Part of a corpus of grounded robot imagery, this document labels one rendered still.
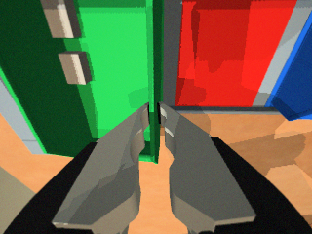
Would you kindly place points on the blue bin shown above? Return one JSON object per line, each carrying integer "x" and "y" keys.
{"x": 293, "y": 98}

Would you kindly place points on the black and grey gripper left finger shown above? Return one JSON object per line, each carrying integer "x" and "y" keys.
{"x": 97, "y": 192}

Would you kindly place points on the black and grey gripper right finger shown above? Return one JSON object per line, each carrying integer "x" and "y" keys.
{"x": 212, "y": 188}

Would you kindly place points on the beige rectangular block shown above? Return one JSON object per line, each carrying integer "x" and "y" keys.
{"x": 61, "y": 18}

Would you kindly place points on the green bin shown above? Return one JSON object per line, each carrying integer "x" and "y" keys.
{"x": 123, "y": 44}

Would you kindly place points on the small beige block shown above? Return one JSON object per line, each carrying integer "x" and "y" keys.
{"x": 75, "y": 67}

